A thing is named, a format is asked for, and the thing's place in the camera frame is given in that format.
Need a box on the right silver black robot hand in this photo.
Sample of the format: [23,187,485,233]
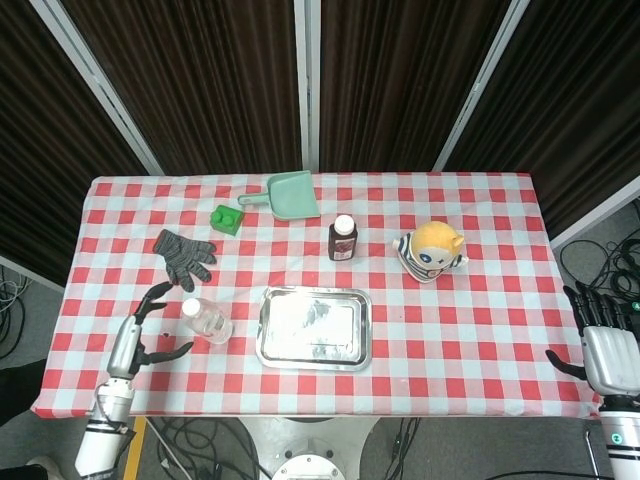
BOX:
[544,280,640,400]

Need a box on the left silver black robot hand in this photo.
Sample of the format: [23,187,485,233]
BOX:
[105,280,195,381]

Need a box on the clear plastic bottle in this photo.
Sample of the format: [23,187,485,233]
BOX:
[180,297,235,345]

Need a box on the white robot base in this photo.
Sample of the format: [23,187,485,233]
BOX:
[238,415,384,480]

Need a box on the stainless steel tray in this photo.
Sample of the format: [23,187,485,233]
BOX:
[254,285,374,372]

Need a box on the dark grape juice bottle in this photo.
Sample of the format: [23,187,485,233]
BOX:
[327,213,359,263]

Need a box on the grey knit glove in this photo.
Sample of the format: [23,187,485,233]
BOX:
[152,228,219,293]

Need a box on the green building block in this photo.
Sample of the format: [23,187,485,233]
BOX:
[209,204,245,236]

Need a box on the red white checkered tablecloth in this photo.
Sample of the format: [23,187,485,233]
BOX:
[29,172,604,420]

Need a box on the yellow striped plush toy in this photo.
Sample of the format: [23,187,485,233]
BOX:
[391,220,469,285]

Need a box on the dark brown partition panel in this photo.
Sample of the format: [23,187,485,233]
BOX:
[444,0,640,239]
[0,0,151,289]
[58,0,303,176]
[318,0,514,174]

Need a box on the mint green dustpan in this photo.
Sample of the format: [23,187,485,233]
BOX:
[236,170,322,222]

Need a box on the black floor cable tangle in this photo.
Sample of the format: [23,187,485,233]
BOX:
[558,198,640,304]
[133,417,274,480]
[0,264,39,360]

